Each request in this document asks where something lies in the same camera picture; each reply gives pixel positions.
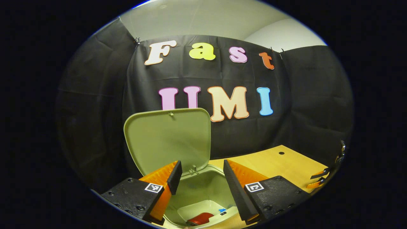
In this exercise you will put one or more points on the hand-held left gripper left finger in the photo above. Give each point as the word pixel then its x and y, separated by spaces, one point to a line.
pixel 176 178

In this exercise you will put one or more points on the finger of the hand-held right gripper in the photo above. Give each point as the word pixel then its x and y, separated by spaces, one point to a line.
pixel 320 173
pixel 317 183

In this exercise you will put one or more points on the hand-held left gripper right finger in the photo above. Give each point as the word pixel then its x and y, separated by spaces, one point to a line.
pixel 237 194

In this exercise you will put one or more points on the green desktop garbage bin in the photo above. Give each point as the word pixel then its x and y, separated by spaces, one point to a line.
pixel 165 140

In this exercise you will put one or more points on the red pop can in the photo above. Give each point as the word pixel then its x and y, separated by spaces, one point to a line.
pixel 200 218

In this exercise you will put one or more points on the wooden desktop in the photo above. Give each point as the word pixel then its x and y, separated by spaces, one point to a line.
pixel 279 165

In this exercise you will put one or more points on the black backdrop cloth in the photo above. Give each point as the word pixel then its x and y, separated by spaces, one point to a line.
pixel 302 105

